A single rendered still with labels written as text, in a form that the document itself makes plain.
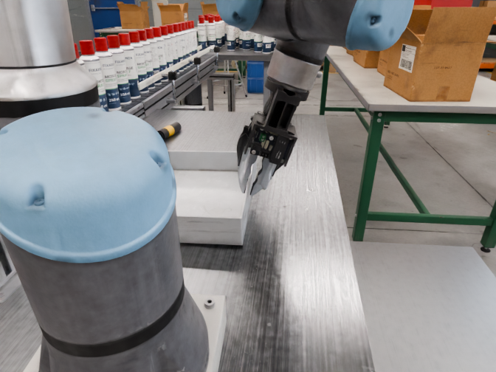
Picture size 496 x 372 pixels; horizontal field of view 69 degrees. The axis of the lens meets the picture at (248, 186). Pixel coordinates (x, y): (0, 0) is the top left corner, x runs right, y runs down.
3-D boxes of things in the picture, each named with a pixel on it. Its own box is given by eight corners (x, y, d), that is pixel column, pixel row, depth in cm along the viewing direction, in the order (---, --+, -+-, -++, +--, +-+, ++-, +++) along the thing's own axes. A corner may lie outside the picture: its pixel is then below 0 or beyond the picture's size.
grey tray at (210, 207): (169, 170, 83) (167, 150, 80) (256, 172, 81) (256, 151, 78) (121, 240, 59) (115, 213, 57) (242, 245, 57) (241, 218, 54)
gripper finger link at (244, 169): (226, 200, 62) (244, 153, 58) (229, 184, 68) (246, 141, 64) (243, 205, 63) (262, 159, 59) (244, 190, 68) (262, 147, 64)
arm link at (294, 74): (274, 46, 57) (321, 62, 58) (264, 74, 59) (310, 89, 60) (275, 52, 51) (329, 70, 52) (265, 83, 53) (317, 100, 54)
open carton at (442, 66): (362, 84, 190) (373, 5, 173) (457, 84, 191) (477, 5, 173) (387, 102, 156) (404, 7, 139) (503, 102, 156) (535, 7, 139)
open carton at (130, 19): (116, 29, 542) (111, 1, 525) (130, 27, 584) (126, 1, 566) (142, 29, 537) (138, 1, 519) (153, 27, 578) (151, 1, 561)
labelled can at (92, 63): (96, 114, 105) (81, 39, 96) (113, 115, 105) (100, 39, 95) (87, 119, 101) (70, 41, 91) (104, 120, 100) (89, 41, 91)
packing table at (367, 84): (314, 123, 385) (320, 46, 349) (390, 125, 379) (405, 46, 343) (345, 250, 190) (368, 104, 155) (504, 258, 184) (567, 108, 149)
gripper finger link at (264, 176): (249, 207, 63) (263, 160, 59) (249, 191, 68) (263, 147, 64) (266, 211, 63) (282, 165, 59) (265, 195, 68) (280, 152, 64)
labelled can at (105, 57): (108, 108, 112) (95, 36, 102) (124, 108, 111) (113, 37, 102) (100, 112, 107) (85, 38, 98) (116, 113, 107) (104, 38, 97)
